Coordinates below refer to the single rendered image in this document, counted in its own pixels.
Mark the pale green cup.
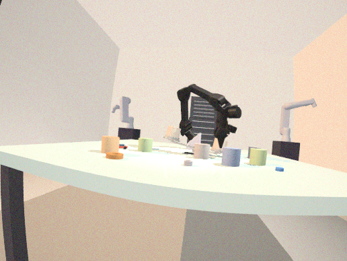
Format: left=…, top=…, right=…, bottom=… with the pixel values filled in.
left=138, top=138, right=153, bottom=153

